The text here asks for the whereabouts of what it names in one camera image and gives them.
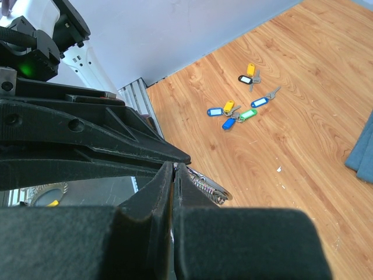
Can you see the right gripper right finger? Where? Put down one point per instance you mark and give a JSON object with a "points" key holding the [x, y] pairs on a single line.
{"points": [[211, 242]]}

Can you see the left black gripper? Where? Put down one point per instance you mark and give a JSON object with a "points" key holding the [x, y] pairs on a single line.
{"points": [[115, 130]]}

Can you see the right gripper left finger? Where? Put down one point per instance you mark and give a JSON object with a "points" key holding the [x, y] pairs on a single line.
{"points": [[129, 241]]}

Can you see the silver metal keyring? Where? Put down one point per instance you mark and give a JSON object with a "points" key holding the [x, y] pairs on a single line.
{"points": [[209, 186]]}

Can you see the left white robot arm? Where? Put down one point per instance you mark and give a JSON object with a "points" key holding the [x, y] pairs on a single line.
{"points": [[47, 41]]}

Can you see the dark blue key tag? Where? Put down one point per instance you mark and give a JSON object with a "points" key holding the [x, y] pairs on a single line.
{"points": [[228, 124]]}

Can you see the green key tag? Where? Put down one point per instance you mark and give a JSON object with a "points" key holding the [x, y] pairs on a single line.
{"points": [[246, 115]]}

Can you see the yellow key tag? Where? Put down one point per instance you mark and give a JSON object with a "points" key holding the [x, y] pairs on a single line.
{"points": [[251, 69], [228, 106]]}

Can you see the light blue key tag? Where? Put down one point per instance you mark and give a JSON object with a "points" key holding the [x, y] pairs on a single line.
{"points": [[259, 102]]}

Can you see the folded blue cloth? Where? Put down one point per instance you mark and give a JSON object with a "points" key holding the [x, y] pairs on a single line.
{"points": [[360, 158]]}

